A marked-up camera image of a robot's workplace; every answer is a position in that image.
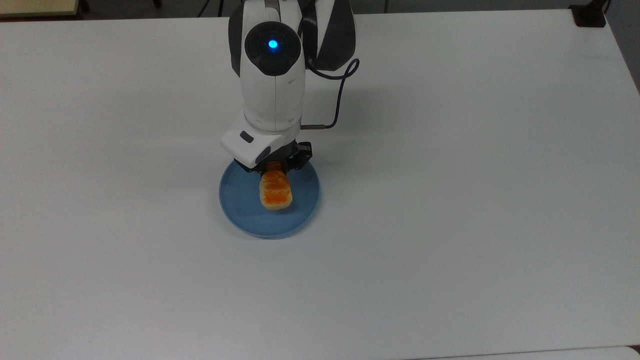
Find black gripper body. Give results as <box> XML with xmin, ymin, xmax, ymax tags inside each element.
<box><xmin>272</xmin><ymin>141</ymin><xmax>314</xmax><ymax>172</ymax></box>

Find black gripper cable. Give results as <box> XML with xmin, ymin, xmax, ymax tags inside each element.
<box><xmin>300</xmin><ymin>58</ymin><xmax>361</xmax><ymax>130</ymax></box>

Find beige wooden furniture board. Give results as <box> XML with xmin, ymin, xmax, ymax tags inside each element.
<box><xmin>0</xmin><ymin>0</ymin><xmax>82</xmax><ymax>20</ymax></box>

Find orange glazed bread loaf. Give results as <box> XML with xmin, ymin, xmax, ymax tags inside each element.
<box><xmin>259</xmin><ymin>162</ymin><xmax>294</xmax><ymax>211</ymax></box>

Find blue round plate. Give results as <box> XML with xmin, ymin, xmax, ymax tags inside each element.
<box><xmin>218</xmin><ymin>157</ymin><xmax>321</xmax><ymax>239</ymax></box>

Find black table clamp mount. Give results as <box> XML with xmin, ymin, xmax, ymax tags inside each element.
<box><xmin>569</xmin><ymin>0</ymin><xmax>612</xmax><ymax>29</ymax></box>

